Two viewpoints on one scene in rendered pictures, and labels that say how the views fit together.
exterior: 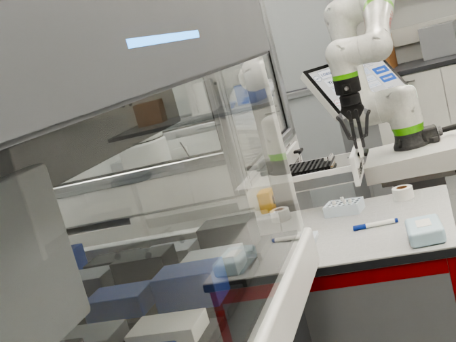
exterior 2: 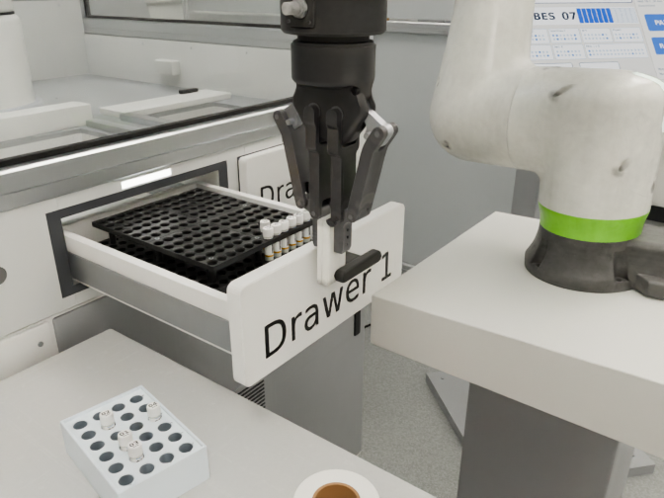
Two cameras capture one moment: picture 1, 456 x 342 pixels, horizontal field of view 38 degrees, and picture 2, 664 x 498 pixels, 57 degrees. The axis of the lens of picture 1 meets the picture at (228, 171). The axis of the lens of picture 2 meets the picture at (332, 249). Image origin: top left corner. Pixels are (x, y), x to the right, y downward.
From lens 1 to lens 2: 196 cm
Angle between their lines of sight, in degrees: 23
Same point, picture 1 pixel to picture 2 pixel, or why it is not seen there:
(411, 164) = (508, 357)
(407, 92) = (625, 103)
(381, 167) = (418, 315)
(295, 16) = not seen: outside the picture
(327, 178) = (179, 307)
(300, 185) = (122, 287)
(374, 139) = not seen: hidden behind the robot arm
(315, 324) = not seen: outside the picture
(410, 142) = (568, 263)
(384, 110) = (527, 137)
